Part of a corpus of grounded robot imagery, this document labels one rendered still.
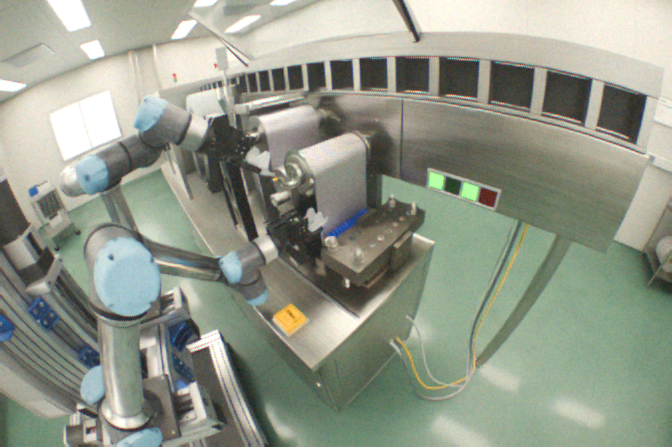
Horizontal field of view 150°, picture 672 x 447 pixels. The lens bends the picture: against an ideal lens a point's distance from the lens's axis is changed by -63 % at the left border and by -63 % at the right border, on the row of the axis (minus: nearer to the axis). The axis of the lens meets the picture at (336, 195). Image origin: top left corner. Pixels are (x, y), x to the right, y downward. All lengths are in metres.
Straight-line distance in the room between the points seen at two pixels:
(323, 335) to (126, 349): 0.49
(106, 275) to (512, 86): 0.98
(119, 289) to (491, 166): 0.88
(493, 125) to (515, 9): 2.50
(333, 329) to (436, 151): 0.62
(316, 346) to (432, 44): 0.91
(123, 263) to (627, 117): 1.11
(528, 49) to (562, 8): 2.45
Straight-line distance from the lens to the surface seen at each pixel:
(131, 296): 0.45
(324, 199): 0.76
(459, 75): 0.83
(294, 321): 0.74
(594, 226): 0.83
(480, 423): 1.69
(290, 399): 1.63
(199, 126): 0.54
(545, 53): 0.72
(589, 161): 0.75
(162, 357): 1.15
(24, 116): 6.58
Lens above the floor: 1.54
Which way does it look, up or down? 29 degrees down
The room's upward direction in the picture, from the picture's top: 5 degrees counter-clockwise
